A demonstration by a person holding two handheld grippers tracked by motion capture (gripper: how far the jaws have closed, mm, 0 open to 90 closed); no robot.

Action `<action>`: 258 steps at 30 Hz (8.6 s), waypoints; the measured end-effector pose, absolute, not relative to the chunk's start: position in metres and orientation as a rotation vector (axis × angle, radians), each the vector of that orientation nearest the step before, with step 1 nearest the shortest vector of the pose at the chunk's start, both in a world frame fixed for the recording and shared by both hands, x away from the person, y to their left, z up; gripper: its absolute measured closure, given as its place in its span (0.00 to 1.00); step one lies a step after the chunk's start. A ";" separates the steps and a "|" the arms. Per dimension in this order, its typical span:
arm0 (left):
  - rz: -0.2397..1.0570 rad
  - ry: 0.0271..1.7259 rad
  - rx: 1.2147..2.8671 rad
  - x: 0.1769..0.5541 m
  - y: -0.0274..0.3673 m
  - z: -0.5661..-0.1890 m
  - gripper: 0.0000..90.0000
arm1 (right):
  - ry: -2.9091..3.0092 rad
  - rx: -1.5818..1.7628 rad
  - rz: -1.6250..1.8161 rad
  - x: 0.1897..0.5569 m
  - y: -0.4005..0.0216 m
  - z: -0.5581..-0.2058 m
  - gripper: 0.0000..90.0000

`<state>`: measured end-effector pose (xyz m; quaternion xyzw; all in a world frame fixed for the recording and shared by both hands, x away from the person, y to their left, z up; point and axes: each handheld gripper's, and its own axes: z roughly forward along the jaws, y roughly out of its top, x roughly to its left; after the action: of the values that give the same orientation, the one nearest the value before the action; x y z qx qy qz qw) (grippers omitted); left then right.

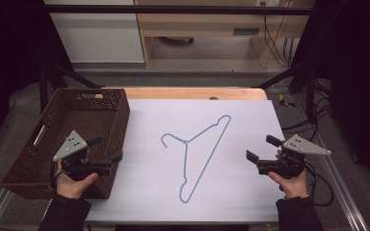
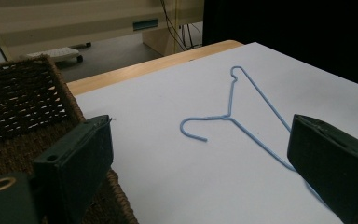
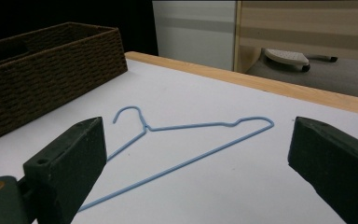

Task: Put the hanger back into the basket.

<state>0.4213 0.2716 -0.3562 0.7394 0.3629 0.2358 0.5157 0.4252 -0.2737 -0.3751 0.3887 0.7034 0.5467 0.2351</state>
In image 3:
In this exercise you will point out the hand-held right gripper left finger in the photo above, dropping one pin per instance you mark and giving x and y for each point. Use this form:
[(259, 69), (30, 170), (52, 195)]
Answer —
[(71, 161)]

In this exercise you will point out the brown woven basket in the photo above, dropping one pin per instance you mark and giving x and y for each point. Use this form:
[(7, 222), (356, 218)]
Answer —
[(43, 77)]

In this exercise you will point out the light wooden panel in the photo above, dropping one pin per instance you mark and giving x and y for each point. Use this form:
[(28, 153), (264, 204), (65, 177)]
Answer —
[(307, 28)]

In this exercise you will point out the white wheeled stand base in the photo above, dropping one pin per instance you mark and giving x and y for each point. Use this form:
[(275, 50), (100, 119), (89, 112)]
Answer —
[(289, 57)]

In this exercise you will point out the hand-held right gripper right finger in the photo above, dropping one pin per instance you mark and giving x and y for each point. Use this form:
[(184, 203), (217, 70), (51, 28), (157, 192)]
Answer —
[(335, 161)]

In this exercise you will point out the white cabinet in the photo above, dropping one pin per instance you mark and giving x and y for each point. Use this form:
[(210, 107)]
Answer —
[(195, 34)]

